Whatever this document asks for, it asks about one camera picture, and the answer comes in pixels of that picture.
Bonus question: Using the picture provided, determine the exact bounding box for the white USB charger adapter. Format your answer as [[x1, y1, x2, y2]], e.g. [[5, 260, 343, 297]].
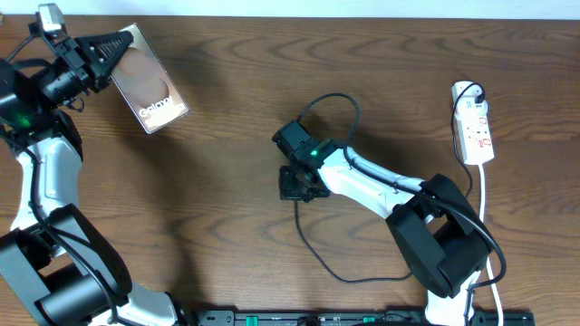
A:
[[454, 96, 488, 121]]

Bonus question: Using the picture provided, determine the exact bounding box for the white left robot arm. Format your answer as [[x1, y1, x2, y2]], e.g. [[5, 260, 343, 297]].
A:
[[1, 32, 196, 325]]

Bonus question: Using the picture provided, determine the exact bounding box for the Galaxy S25 Ultra smartphone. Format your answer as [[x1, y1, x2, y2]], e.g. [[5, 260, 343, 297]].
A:
[[111, 23, 190, 134]]

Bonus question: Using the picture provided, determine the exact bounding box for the white power strip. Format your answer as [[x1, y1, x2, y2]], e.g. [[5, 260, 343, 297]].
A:
[[451, 81, 495, 166]]

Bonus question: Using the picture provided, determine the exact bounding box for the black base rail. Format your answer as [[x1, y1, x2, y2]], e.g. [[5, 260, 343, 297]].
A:
[[194, 308, 536, 326]]

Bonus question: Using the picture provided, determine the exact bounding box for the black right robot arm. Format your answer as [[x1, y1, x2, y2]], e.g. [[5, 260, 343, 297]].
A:
[[273, 134, 498, 325]]

